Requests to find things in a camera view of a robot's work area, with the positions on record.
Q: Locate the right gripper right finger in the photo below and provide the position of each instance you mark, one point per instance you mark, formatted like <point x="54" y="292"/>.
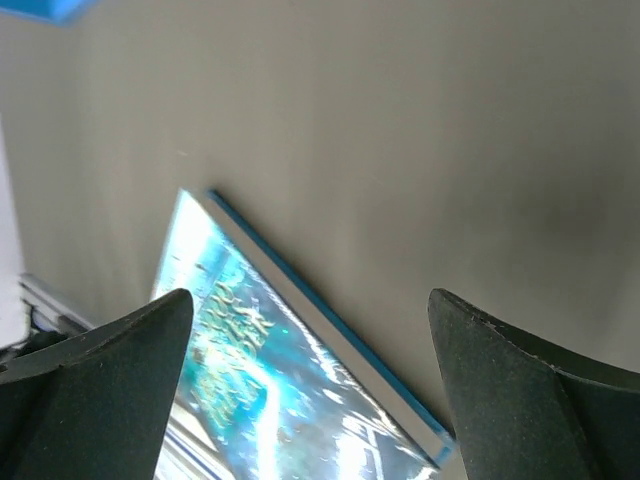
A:
<point x="525" y="408"/>

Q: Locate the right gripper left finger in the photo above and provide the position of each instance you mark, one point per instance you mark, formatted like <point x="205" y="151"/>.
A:
<point x="96" y="406"/>

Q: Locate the teal blue cover book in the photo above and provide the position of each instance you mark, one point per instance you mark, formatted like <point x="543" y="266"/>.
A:
<point x="274" y="385"/>

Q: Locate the blue pink yellow shelf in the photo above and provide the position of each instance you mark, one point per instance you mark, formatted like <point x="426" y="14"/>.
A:
<point x="55" y="12"/>

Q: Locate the aluminium mounting rail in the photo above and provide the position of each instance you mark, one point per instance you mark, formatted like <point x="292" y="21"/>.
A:
<point x="49" y="310"/>

